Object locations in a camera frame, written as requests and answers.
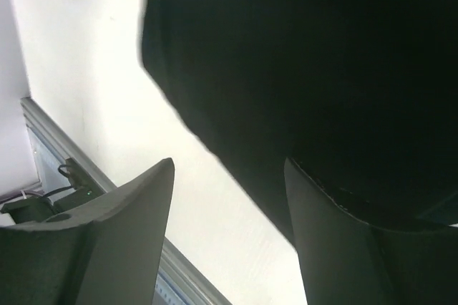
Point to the aluminium mounting rail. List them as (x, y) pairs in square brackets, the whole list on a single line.
[(178, 281)]

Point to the black t shirt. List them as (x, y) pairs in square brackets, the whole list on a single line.
[(363, 92)]

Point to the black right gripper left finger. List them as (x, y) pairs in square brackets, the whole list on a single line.
[(106, 251)]

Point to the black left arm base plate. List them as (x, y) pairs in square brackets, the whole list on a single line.
[(81, 189)]

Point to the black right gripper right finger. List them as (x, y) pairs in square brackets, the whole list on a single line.
[(354, 252)]

